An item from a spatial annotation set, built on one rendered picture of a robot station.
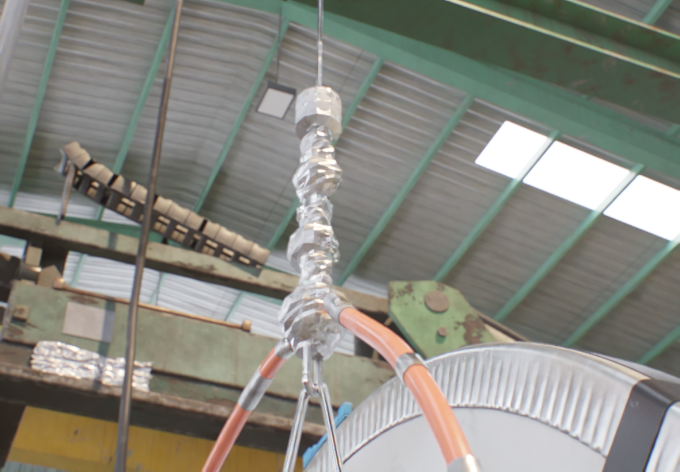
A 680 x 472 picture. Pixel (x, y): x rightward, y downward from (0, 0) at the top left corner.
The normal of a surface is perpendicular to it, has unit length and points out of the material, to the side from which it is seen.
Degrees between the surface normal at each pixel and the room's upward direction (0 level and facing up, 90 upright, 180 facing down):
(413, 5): 180
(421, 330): 90
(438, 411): 63
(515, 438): 90
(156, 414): 180
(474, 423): 90
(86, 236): 90
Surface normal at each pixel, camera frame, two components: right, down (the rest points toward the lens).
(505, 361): -0.92, -0.25
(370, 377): 0.38, -0.58
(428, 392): -0.36, -0.88
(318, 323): 0.34, -0.06
